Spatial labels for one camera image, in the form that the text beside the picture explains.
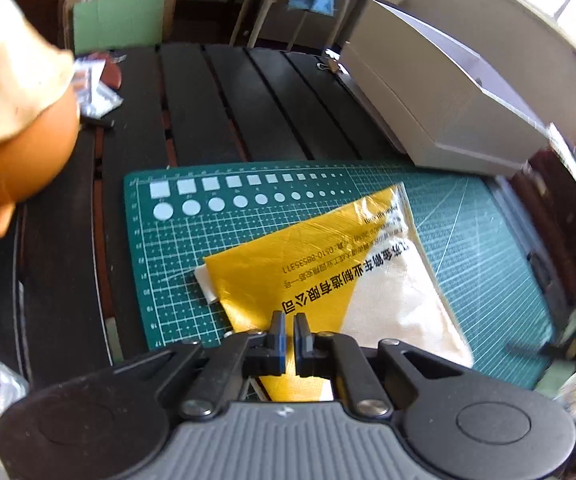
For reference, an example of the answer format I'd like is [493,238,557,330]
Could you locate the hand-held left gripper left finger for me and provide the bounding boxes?
[113,311,287,418]

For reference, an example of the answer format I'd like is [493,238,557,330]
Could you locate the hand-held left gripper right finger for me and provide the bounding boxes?
[294,313,468,418]

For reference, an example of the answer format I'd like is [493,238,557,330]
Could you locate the yellow and white shopping bag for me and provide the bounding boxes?
[194,183,474,403]

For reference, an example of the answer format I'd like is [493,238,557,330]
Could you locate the white box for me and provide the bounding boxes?
[340,0,563,177]

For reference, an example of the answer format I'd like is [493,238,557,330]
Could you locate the green cutting mat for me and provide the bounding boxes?
[124,160,556,391]

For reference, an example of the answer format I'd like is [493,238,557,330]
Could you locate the orange clay pot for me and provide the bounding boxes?
[0,85,81,238]

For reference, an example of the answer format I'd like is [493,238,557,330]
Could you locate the clear plastic packets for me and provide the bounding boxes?
[73,57,124,121]

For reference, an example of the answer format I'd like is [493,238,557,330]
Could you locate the green board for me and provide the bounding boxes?
[73,0,166,56]

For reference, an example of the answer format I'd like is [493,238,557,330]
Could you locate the cream figure with red dots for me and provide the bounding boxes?
[0,0,76,153]

